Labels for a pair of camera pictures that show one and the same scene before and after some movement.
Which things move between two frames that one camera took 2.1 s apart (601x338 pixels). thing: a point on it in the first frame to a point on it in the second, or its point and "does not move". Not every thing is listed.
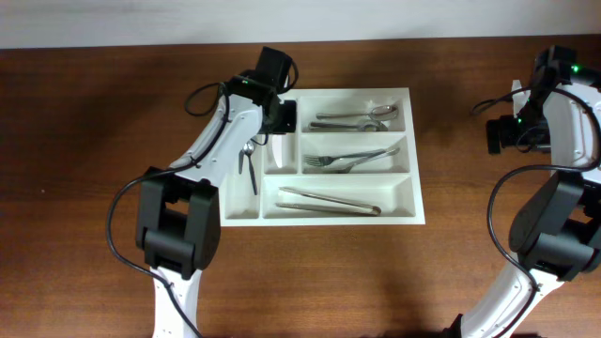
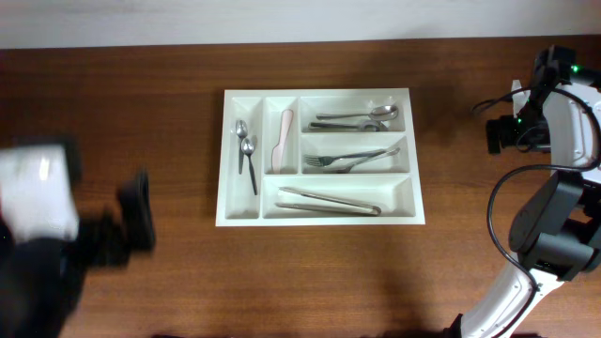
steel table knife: (373, 210) does not move
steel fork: (323, 161) to (348, 169)
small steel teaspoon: (248, 148) does not move
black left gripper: (290, 119) to (135, 227)
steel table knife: (333, 200) does not move
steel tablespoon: (382, 113) does not move
